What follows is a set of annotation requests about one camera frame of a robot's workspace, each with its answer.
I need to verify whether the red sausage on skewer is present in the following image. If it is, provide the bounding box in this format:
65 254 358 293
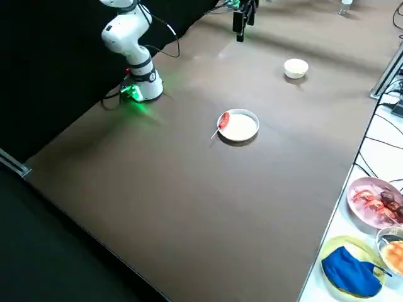
210 111 230 140

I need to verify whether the yellow plate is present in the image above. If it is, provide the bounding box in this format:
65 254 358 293
320 235 387 296

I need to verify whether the white round plate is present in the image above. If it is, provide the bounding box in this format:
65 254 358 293
217 108 259 142

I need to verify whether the clear glass bowl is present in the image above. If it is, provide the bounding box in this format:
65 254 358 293
376 225 403 277

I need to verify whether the aluminium frame post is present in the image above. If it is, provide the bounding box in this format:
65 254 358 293
370 40 403 100

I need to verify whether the loose black cable white tip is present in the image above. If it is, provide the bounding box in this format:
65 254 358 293
138 3 181 59

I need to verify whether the aluminium frame profile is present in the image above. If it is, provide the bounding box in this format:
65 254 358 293
0 147 32 179

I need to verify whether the dark meat skewer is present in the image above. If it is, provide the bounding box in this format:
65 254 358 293
379 190 403 220

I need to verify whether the black base cable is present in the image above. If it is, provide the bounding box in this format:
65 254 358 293
100 87 127 110

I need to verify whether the small white bowl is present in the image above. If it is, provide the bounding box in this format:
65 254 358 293
283 58 309 79

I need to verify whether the shrimp skewer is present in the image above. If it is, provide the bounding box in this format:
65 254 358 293
351 187 387 215

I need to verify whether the glass oil pot white cap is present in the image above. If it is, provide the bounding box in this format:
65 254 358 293
338 0 354 17

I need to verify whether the pink plate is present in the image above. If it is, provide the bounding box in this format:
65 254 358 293
346 177 403 229

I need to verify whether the blue cloth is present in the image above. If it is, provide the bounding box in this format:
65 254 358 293
321 246 383 296

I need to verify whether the yellow bread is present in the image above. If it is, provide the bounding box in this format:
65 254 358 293
382 240 403 271

